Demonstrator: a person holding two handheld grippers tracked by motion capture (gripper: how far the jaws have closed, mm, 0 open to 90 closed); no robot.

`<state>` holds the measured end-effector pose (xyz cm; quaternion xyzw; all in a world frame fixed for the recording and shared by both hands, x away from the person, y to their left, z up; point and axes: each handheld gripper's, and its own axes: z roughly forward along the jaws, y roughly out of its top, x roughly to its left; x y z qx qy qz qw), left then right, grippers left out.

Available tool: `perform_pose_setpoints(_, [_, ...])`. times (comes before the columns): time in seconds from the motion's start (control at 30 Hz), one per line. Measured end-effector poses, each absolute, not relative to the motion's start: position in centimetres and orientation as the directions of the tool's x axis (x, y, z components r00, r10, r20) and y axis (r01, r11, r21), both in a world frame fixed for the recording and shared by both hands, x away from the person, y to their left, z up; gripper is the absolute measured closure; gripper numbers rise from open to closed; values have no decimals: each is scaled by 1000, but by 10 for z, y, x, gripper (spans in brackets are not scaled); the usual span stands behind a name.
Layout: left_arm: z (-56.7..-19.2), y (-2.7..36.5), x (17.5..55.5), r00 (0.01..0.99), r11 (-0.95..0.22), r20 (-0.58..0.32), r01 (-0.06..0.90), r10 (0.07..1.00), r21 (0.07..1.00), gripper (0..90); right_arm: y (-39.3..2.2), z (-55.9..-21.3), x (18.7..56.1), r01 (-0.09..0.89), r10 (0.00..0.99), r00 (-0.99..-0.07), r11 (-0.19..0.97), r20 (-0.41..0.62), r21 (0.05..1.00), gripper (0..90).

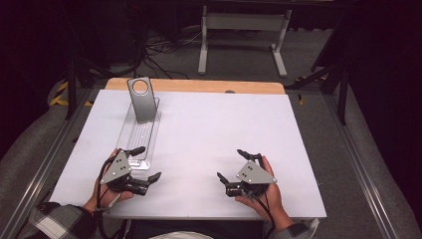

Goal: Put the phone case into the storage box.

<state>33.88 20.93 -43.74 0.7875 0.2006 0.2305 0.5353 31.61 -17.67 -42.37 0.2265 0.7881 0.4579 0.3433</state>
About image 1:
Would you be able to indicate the white metal stand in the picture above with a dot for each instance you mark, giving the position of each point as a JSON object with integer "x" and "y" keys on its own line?
{"x": 245, "y": 21}

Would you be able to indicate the white board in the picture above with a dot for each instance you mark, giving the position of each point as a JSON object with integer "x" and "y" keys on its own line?
{"x": 212, "y": 132}

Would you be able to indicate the person's left hand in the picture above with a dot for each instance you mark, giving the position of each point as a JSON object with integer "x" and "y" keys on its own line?
{"x": 109, "y": 195}

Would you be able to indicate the person's right hand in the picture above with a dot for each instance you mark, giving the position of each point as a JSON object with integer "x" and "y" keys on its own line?
{"x": 272, "y": 199}

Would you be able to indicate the clear plastic slotted rack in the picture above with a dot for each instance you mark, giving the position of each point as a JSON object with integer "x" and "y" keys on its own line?
{"x": 139, "y": 139}

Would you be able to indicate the person's dark clothing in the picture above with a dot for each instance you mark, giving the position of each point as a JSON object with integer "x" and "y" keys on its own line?
{"x": 199, "y": 229}

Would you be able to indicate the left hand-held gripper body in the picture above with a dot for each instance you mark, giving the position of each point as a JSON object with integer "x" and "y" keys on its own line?
{"x": 118, "y": 168}

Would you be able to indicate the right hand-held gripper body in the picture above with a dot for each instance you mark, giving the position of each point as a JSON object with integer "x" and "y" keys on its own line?
{"x": 253, "y": 175}

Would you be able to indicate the wooden table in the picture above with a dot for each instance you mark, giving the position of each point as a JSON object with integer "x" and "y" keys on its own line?
{"x": 199, "y": 85}

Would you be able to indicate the black metal stand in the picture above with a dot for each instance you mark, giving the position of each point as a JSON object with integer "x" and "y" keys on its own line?
{"x": 342, "y": 99}
{"x": 71, "y": 89}

